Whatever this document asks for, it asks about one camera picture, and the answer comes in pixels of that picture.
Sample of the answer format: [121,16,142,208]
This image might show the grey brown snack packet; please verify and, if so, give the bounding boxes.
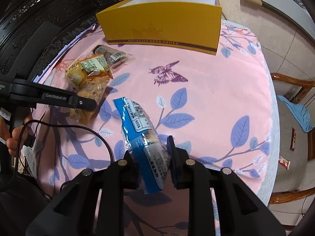
[93,45,134,67]

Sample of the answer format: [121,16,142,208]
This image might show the dark red snack bar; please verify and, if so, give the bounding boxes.
[290,128,297,151]

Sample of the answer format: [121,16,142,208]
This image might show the person's dark clothing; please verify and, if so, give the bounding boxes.
[0,174,53,236]

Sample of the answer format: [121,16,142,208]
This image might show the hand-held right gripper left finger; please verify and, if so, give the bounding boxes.
[26,150,141,236]

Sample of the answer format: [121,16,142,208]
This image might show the wooden armchair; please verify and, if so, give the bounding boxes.
[267,72,315,204]

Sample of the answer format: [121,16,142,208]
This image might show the orange label snack packet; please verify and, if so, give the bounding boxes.
[80,54,111,75]

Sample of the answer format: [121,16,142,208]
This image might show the blue cloth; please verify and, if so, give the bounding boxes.
[277,95,315,132]

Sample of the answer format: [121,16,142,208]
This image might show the blue clear nut packet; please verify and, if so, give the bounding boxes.
[113,97,171,194]

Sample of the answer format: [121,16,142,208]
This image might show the yellow candy packet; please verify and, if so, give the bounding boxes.
[65,60,89,89]

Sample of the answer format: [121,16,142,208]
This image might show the red white snack packet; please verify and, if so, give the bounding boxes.
[278,155,291,170]

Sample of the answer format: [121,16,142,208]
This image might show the black cable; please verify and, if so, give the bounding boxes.
[0,119,115,197]

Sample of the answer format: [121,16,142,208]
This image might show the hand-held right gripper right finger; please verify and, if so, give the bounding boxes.
[167,136,287,236]

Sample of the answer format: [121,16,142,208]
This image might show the person's left hand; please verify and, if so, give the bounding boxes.
[0,114,32,156]

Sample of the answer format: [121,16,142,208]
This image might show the clear biscuit packet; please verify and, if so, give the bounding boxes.
[69,77,110,124]

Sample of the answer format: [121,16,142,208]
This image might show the carved dark wood furniture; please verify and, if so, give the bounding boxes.
[0,0,121,79]

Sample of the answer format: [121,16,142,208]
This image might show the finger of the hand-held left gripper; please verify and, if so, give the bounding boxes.
[37,85,97,111]

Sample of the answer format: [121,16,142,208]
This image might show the yellow cardboard box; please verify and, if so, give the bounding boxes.
[95,0,222,56]

